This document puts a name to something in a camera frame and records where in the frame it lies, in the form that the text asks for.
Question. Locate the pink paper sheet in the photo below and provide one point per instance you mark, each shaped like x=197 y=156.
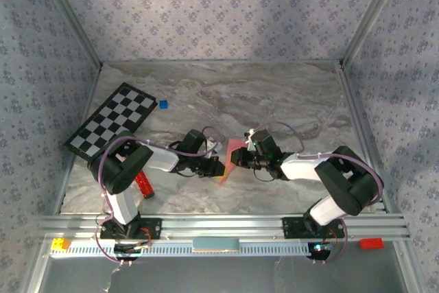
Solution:
x=231 y=169

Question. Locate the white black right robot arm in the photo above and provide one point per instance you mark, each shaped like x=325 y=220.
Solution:
x=324 y=212

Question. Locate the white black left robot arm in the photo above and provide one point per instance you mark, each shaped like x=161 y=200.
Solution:
x=123 y=207

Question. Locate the red glitter cylinder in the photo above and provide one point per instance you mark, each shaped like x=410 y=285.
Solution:
x=146 y=186

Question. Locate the small blue cube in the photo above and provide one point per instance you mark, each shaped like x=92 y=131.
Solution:
x=163 y=104

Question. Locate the grey blue flat block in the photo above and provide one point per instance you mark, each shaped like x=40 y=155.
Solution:
x=215 y=245

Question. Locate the black white checkerboard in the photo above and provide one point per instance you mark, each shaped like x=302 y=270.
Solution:
x=116 y=111

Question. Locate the black controller board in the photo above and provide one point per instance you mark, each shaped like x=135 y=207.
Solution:
x=320 y=252
x=127 y=250

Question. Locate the red toy brick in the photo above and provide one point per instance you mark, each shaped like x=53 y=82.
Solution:
x=371 y=243

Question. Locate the yellow toy brick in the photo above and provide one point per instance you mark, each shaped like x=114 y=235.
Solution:
x=61 y=244

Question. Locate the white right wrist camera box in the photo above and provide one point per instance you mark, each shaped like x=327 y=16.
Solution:
x=252 y=143

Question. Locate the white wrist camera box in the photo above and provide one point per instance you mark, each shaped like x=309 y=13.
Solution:
x=214 y=145
x=252 y=143

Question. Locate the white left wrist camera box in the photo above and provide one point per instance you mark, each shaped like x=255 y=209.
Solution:
x=214 y=145

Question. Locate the aluminium mounting rail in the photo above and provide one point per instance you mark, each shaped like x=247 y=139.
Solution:
x=223 y=226

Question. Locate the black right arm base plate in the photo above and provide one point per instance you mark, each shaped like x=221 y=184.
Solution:
x=291 y=228

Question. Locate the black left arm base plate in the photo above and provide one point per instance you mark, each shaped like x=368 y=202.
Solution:
x=152 y=228

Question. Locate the aluminium rear frame rail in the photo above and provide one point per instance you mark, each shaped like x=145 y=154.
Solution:
x=219 y=62

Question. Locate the aluminium side frame rail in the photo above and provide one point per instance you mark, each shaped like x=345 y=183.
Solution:
x=360 y=128

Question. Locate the aluminium corner post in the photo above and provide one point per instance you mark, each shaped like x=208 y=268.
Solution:
x=68 y=15
x=374 y=15

